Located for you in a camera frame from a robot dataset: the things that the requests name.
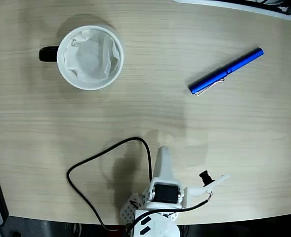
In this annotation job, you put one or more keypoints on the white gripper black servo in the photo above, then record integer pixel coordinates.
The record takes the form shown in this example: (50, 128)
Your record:
(165, 192)

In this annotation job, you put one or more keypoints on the white flat board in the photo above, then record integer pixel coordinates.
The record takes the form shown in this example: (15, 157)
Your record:
(289, 16)

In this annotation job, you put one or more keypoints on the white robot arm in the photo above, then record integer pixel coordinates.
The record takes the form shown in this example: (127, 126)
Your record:
(160, 224)

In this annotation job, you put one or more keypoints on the black camera on white mount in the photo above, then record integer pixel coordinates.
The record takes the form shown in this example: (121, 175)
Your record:
(197, 191)

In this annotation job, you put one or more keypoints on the crumpled white tissue paper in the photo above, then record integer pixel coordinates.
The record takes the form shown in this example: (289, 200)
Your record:
(88, 59)

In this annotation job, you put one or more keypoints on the white perforated base bracket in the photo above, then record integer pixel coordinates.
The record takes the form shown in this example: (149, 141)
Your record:
(129, 211)

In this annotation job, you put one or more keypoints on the blue pen with metal clip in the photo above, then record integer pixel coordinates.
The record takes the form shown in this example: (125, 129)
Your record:
(234, 65)

